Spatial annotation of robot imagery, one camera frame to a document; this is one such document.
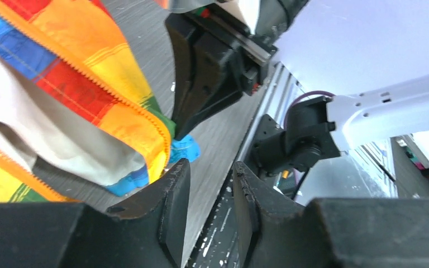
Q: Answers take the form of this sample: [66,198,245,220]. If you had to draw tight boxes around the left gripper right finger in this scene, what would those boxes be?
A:
[232,161,429,267]

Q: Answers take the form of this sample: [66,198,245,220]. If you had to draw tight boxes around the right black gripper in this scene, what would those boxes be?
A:
[163,1,307,140]

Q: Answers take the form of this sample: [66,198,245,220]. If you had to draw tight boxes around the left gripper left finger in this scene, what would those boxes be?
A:
[0,159,190,267]

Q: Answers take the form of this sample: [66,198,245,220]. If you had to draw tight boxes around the rainbow striped zip jacket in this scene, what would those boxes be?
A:
[0,1,201,203]

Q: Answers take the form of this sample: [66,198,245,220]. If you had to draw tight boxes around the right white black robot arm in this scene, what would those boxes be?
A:
[160,1,429,173]

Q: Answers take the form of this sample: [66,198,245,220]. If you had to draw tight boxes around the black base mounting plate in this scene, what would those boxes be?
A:
[184,111,297,268]

